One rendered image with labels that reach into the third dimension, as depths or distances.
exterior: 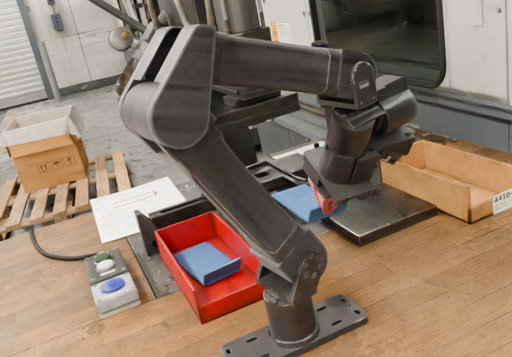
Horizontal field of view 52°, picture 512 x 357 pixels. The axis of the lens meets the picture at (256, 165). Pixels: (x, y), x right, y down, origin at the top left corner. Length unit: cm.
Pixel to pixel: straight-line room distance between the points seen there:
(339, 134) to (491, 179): 46
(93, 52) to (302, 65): 963
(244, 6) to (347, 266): 49
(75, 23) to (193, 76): 967
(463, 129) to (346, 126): 84
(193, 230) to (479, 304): 52
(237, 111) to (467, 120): 70
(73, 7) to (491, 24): 918
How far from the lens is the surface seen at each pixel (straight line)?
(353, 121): 69
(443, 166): 117
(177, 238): 102
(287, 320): 70
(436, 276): 85
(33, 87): 1020
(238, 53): 57
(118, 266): 99
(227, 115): 98
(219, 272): 89
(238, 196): 59
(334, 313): 77
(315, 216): 84
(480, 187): 111
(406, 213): 99
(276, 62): 60
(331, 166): 74
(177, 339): 81
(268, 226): 63
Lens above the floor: 136
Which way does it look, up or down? 19 degrees down
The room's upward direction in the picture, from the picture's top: 11 degrees counter-clockwise
